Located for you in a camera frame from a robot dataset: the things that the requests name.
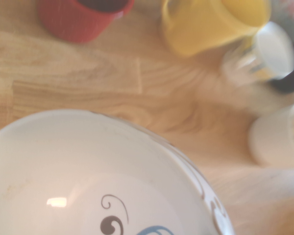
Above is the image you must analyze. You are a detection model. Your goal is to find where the white bowl with swirl print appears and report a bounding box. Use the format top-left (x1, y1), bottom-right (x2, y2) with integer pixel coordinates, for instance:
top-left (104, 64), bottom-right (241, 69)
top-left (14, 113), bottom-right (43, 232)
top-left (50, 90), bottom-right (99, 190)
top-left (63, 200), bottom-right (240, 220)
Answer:
top-left (0, 109), bottom-right (236, 235)

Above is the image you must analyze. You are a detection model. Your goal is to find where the red mug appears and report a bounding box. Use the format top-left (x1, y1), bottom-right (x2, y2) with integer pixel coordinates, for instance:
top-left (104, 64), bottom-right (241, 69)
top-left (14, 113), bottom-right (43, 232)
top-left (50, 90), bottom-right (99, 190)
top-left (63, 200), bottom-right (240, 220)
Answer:
top-left (37, 0), bottom-right (136, 45)

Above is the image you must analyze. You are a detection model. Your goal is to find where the yellow mug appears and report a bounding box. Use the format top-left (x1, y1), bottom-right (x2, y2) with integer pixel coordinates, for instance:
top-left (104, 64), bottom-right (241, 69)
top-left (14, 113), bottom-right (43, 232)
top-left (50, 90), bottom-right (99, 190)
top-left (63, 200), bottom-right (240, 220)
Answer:
top-left (161, 0), bottom-right (271, 58)

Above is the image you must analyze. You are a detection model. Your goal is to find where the glass jar red checkered lid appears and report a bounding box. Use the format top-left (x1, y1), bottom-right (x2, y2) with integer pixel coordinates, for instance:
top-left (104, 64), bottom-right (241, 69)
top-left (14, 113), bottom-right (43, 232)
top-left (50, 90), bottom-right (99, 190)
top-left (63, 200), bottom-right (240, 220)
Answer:
top-left (271, 0), bottom-right (294, 44)

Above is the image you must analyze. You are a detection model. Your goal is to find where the white cup with cereal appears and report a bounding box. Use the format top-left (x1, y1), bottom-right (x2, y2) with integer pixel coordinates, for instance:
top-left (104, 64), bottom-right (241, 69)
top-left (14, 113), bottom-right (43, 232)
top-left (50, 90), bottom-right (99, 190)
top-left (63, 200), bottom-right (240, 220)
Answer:
top-left (249, 99), bottom-right (294, 167)

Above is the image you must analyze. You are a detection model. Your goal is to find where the large wooden board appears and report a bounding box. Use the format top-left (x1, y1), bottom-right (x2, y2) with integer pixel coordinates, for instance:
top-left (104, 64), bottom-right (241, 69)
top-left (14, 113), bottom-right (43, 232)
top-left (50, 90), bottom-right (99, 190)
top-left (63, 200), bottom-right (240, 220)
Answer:
top-left (0, 0), bottom-right (294, 235)

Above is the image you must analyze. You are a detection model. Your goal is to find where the small white blue-patterned cup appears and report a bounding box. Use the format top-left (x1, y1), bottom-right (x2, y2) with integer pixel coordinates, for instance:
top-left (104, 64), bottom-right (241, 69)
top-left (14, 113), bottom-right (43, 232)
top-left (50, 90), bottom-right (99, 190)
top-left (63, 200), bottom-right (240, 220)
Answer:
top-left (222, 21), bottom-right (294, 84)

